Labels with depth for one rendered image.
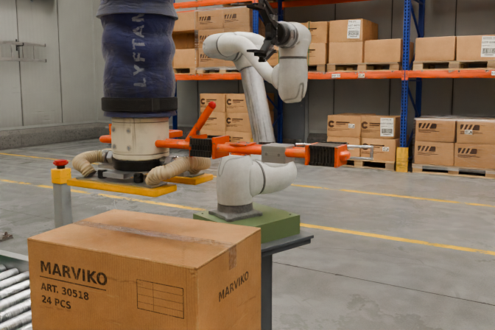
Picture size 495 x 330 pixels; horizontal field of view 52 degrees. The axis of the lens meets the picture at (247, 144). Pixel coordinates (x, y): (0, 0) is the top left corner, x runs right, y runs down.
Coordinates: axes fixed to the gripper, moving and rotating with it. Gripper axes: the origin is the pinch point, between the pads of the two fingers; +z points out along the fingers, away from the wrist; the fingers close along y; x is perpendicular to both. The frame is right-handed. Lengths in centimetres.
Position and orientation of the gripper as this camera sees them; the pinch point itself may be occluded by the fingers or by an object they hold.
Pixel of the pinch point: (252, 28)
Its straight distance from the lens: 163.2
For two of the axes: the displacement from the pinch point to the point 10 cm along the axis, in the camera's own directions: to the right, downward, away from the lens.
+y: 0.0, 9.9, 1.2
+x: -8.8, -0.5, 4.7
